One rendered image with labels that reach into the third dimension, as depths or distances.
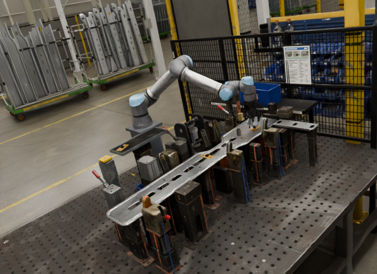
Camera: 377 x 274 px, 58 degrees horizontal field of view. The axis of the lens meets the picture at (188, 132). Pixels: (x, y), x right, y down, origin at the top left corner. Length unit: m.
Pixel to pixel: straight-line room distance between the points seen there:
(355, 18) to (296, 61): 0.49
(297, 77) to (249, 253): 1.46
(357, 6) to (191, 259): 1.84
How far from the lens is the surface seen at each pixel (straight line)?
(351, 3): 2.53
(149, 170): 1.95
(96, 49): 9.76
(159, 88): 2.50
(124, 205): 1.82
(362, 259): 2.84
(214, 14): 4.47
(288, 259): 1.78
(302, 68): 2.70
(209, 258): 1.83
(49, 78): 9.09
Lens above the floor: 1.94
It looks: 22 degrees down
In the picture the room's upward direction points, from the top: 11 degrees counter-clockwise
